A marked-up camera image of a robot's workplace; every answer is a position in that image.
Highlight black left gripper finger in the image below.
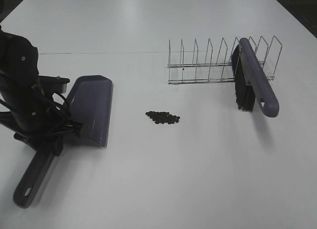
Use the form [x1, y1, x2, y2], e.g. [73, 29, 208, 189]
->
[51, 137, 62, 156]
[13, 133, 40, 148]

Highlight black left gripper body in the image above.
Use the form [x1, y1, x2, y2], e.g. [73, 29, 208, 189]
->
[0, 75, 84, 140]

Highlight purple plastic dustpan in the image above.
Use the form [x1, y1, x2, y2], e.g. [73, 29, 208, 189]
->
[13, 75, 113, 208]

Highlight pile of coffee beans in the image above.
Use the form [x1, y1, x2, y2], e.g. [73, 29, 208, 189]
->
[145, 111, 180, 124]

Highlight purple hand brush black bristles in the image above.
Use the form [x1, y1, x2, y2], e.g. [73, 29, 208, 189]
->
[231, 38, 279, 117]

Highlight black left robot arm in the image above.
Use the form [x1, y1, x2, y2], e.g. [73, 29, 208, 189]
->
[0, 31, 82, 156]

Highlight black cable bundle left arm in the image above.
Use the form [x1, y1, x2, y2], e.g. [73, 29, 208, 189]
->
[0, 90, 83, 139]

